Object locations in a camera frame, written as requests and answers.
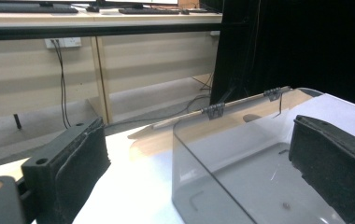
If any grey storage box clear lid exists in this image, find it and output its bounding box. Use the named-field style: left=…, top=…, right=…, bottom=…
left=171, top=87, right=348, bottom=224

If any white wall power outlet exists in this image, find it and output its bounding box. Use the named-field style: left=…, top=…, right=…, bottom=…
left=44, top=36, right=83, bottom=49

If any thin black power cable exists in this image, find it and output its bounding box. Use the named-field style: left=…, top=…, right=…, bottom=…
left=53, top=38, right=213, bottom=130
left=50, top=38, right=73, bottom=130

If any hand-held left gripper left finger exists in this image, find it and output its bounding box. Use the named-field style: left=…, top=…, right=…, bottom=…
left=21, top=117, right=112, bottom=224

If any computer monitor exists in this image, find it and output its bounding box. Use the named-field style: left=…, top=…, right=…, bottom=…
left=99, top=0, right=179, bottom=9
left=0, top=0, right=97, bottom=7

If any small black peg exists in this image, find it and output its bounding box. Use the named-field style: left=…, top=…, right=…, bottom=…
left=12, top=113, right=22, bottom=131

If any black keyboard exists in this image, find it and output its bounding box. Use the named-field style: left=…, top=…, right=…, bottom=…
left=118, top=7, right=181, bottom=16
left=0, top=5, right=79, bottom=15

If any black curtain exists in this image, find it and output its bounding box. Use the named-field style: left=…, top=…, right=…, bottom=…
left=208, top=0, right=355, bottom=111

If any white board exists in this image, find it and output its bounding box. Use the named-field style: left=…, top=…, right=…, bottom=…
left=0, top=92, right=355, bottom=224

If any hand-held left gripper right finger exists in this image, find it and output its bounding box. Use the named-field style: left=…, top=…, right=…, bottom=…
left=288, top=114, right=355, bottom=224

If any light wooden desk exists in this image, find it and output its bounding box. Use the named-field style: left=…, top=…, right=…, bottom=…
left=0, top=0, right=224, bottom=150

